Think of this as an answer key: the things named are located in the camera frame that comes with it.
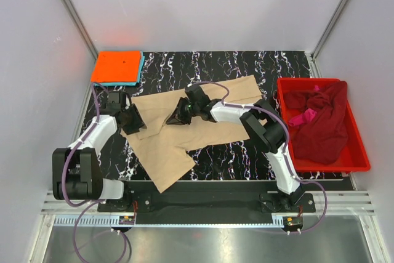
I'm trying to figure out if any aluminium frame rail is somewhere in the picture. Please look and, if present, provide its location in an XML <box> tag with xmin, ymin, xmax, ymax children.
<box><xmin>41</xmin><ymin>192</ymin><xmax>374</xmax><ymax>229</ymax></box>

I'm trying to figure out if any controller board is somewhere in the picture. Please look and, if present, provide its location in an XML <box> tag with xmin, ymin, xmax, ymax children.
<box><xmin>119</xmin><ymin>216</ymin><xmax>136</xmax><ymax>225</ymax></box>
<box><xmin>284</xmin><ymin>216</ymin><xmax>304</xmax><ymax>228</ymax></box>

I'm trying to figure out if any right aluminium corner post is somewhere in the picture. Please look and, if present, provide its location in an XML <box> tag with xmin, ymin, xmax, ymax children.
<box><xmin>310</xmin><ymin>0</ymin><xmax>350</xmax><ymax>61</ymax></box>

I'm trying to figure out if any dark red t-shirt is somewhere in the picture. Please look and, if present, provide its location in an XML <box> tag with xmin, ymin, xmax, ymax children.
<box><xmin>292</xmin><ymin>81</ymin><xmax>348</xmax><ymax>165</ymax></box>

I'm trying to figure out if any black marble-pattern mat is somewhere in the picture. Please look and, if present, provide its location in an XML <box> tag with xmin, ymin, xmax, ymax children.
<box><xmin>98</xmin><ymin>51</ymin><xmax>313</xmax><ymax>181</ymax></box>

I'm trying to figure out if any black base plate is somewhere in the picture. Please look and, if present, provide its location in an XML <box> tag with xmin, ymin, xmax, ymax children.
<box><xmin>98</xmin><ymin>180</ymin><xmax>316</xmax><ymax>213</ymax></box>

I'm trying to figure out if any left aluminium corner post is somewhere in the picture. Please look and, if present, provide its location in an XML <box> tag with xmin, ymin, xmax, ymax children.
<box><xmin>61</xmin><ymin>0</ymin><xmax>99</xmax><ymax>60</ymax></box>

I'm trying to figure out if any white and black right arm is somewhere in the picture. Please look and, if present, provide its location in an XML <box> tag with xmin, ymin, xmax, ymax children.
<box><xmin>166</xmin><ymin>83</ymin><xmax>305</xmax><ymax>212</ymax></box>

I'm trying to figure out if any folded orange t-shirt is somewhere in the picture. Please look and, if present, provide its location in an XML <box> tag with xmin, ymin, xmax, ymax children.
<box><xmin>90</xmin><ymin>51</ymin><xmax>143</xmax><ymax>84</ymax></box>

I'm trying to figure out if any right controller board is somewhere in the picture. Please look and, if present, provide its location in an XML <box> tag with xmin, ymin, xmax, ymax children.
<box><xmin>284</xmin><ymin>216</ymin><xmax>304</xmax><ymax>228</ymax></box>

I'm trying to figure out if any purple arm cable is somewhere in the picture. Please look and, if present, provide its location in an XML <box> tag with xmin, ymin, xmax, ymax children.
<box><xmin>187</xmin><ymin>81</ymin><xmax>328</xmax><ymax>235</ymax></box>
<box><xmin>60</xmin><ymin>81</ymin><xmax>132</xmax><ymax>260</ymax></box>

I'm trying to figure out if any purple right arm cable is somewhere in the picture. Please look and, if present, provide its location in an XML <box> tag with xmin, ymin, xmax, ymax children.
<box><xmin>187</xmin><ymin>81</ymin><xmax>328</xmax><ymax>235</ymax></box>

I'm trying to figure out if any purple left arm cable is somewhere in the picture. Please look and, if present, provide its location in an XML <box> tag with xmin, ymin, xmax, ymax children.
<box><xmin>60</xmin><ymin>81</ymin><xmax>132</xmax><ymax>260</ymax></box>

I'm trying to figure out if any folded teal t-shirt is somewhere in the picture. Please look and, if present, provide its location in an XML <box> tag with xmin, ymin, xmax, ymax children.
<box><xmin>93</xmin><ymin>51</ymin><xmax>145</xmax><ymax>87</ymax></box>

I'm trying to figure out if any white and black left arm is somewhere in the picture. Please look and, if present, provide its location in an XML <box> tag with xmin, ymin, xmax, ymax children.
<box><xmin>52</xmin><ymin>91</ymin><xmax>146</xmax><ymax>207</ymax></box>

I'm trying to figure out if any left controller board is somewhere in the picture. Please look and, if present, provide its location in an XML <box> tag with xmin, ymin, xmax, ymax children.
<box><xmin>119</xmin><ymin>216</ymin><xmax>136</xmax><ymax>225</ymax></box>

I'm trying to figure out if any red plastic bin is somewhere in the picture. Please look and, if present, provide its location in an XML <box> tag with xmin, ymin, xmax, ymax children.
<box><xmin>278</xmin><ymin>78</ymin><xmax>371</xmax><ymax>172</ymax></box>

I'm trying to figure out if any beige t-shirt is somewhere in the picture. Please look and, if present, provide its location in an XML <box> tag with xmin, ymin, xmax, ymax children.
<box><xmin>121</xmin><ymin>89</ymin><xmax>249</xmax><ymax>193</ymax></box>

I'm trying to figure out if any aluminium corner post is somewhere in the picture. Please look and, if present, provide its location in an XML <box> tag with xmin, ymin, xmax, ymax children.
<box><xmin>61</xmin><ymin>0</ymin><xmax>99</xmax><ymax>60</ymax></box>
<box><xmin>310</xmin><ymin>0</ymin><xmax>350</xmax><ymax>61</ymax></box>

